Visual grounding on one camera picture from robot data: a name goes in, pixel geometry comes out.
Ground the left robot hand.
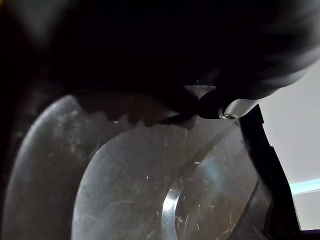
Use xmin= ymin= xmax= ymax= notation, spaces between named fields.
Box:
xmin=0 ymin=0 xmax=320 ymax=127

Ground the large black plastic housing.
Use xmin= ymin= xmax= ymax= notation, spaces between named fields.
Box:
xmin=0 ymin=86 xmax=302 ymax=240

